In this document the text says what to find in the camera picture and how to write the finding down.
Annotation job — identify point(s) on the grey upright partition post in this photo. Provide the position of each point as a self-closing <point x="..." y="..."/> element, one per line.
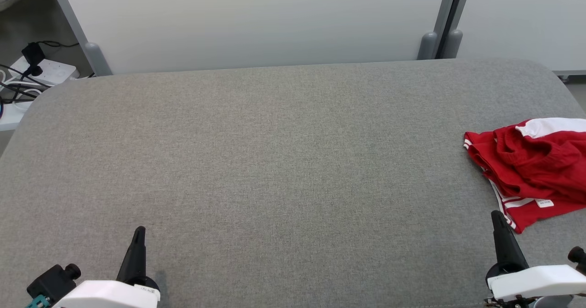
<point x="453" y="40"/>
<point x="432" y="33"/>

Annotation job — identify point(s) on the red and white t-shirt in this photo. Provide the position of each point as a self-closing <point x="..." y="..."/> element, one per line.
<point x="531" y="214"/>

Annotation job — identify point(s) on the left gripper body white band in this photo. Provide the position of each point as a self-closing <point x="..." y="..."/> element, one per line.
<point x="105" y="296"/>

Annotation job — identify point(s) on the white power strip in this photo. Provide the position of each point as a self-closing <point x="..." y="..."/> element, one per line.
<point x="55" y="72"/>

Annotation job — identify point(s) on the slanted grey partition post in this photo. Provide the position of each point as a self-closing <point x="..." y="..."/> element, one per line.
<point x="80" y="29"/>

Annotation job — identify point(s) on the wide white partition panel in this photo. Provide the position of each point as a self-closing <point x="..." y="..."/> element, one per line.
<point x="256" y="19"/>

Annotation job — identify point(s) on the narrow white partition panel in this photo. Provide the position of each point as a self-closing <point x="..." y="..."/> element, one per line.
<point x="526" y="19"/>

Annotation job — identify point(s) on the black power plug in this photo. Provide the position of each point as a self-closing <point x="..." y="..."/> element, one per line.
<point x="33" y="56"/>

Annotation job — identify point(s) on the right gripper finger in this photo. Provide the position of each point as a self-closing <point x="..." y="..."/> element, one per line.
<point x="512" y="248"/>
<point x="500" y="248"/>

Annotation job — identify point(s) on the white flat board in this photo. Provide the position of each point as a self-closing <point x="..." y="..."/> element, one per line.
<point x="11" y="116"/>

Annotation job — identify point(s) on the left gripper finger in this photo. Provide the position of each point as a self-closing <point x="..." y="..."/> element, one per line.
<point x="142" y="257"/>
<point x="130" y="264"/>

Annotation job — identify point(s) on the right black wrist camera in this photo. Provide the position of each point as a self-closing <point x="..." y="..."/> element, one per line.
<point x="577" y="257"/>

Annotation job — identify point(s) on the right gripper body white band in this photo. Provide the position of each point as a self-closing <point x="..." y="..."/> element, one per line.
<point x="535" y="283"/>

